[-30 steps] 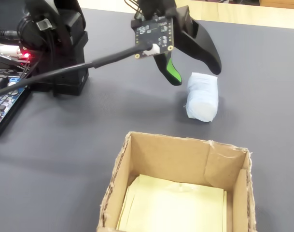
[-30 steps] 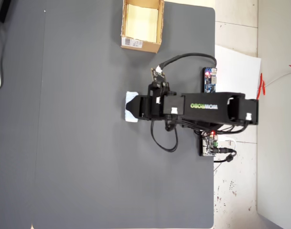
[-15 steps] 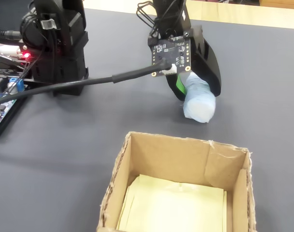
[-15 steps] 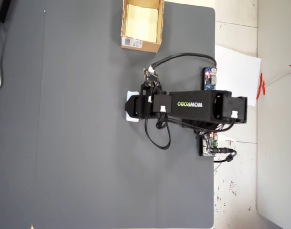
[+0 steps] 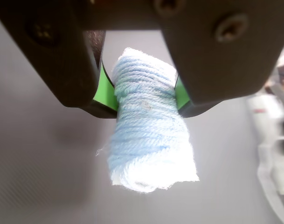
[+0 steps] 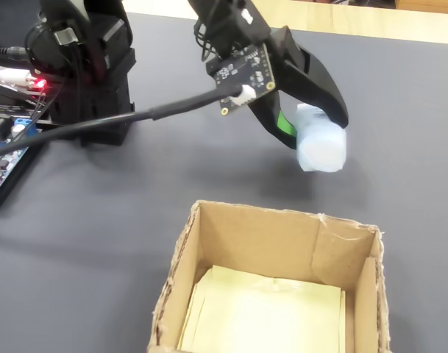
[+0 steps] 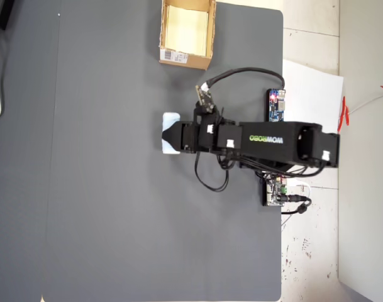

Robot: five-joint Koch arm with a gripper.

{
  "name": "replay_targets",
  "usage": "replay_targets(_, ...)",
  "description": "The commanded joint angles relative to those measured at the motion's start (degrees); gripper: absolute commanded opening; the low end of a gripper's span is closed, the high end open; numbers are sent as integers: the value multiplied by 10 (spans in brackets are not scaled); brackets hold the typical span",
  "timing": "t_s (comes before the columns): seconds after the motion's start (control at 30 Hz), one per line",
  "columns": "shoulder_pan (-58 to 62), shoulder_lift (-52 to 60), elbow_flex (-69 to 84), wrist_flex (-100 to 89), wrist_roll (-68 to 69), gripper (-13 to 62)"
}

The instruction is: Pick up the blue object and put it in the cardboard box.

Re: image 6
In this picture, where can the driver board with red LED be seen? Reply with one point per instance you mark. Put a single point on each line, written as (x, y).
(38, 84)

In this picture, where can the white block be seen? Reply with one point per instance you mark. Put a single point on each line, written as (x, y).
(319, 150)

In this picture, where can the black electronics base tray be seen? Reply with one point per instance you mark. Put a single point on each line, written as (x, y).
(10, 187)

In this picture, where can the open cardboard box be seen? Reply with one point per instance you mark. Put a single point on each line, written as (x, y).
(253, 235)

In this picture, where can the brown wooden furniture edge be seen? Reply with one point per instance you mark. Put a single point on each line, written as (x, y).
(426, 3)

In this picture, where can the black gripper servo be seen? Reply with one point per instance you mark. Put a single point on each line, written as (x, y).
(238, 25)

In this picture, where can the blue controller circuit board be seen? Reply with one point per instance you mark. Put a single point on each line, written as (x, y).
(1, 162)

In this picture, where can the black camera circuit board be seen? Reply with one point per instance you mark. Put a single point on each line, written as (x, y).
(242, 73)

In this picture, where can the pale yellow paper sheets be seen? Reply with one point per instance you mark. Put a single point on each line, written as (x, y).
(264, 316)

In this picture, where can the white USB plug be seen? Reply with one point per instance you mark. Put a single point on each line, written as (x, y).
(6, 76)

